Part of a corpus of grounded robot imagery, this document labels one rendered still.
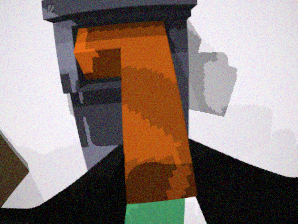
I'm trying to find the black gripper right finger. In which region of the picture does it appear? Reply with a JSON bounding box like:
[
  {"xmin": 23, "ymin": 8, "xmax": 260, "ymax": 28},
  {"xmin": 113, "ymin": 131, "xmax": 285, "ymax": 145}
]
[{"xmin": 188, "ymin": 139, "xmax": 298, "ymax": 224}]

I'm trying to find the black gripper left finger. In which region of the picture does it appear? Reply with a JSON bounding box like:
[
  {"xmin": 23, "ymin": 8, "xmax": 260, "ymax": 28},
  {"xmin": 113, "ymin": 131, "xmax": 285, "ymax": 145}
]
[{"xmin": 0, "ymin": 145, "xmax": 126, "ymax": 224}]

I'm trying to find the orange l-shaped part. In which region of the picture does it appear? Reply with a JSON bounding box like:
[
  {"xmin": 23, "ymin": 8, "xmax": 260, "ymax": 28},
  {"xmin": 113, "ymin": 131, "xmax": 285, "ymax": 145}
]
[{"xmin": 73, "ymin": 22, "xmax": 197, "ymax": 205}]

